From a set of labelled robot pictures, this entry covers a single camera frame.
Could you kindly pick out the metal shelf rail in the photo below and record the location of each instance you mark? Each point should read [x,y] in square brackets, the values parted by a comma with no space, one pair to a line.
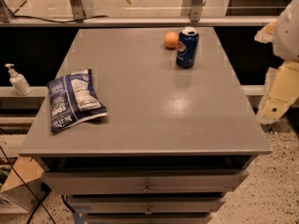
[143,22]

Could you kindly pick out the top grey drawer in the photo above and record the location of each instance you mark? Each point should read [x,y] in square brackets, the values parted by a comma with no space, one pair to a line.
[151,182]

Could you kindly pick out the grey drawer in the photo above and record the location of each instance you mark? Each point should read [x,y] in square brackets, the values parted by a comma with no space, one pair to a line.
[151,182]
[149,219]
[146,204]

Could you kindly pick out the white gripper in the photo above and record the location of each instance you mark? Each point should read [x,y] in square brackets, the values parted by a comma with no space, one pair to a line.
[288,32]

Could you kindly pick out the cardboard box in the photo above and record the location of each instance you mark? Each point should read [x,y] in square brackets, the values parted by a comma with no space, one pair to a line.
[19,192]

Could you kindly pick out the white pump soap bottle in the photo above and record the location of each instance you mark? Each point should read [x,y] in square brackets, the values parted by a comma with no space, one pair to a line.
[18,81]

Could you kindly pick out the blue chip bag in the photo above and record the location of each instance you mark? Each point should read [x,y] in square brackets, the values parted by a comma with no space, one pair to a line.
[73,100]

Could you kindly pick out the bottom grey drawer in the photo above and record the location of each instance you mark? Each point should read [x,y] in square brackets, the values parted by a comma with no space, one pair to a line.
[149,219]

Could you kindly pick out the blue Pepsi can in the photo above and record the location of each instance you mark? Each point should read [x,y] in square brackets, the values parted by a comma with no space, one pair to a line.
[187,46]

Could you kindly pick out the middle grey drawer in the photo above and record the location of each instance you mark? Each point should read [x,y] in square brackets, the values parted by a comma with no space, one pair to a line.
[146,204]

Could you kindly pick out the orange fruit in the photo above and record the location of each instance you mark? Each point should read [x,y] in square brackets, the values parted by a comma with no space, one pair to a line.
[171,40]

